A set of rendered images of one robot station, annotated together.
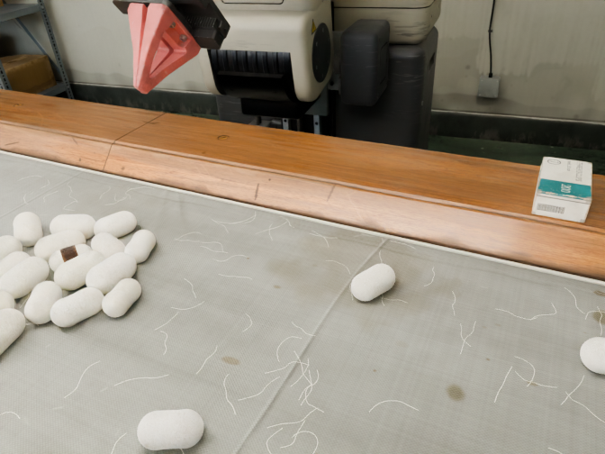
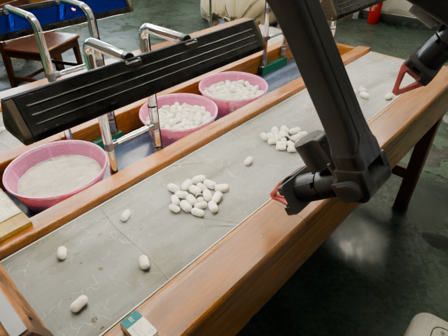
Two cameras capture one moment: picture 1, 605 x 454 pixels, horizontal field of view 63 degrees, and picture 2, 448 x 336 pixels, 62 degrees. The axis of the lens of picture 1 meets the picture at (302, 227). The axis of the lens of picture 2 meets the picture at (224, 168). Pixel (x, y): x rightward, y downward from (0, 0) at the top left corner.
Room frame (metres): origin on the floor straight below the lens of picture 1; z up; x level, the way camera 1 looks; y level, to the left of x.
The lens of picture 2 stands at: (0.54, -0.49, 1.37)
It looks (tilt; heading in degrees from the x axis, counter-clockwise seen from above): 37 degrees down; 105
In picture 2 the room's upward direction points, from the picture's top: straight up
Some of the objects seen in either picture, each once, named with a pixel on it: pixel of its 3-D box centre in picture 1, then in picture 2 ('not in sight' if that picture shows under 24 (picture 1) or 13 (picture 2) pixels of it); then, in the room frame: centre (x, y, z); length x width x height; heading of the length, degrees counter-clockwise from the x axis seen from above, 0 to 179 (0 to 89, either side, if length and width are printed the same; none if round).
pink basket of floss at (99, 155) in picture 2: not in sight; (61, 179); (-0.10, 0.18, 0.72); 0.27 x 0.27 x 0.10
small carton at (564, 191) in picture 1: (563, 187); (139, 330); (0.32, -0.20, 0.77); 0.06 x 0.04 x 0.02; 152
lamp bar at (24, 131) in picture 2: not in sight; (160, 66); (0.22, 0.20, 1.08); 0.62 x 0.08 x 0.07; 62
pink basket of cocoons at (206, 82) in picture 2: not in sight; (233, 96); (0.24, 0.82, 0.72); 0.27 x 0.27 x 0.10
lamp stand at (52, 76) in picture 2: not in sight; (67, 81); (-0.20, 0.43, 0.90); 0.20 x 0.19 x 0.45; 62
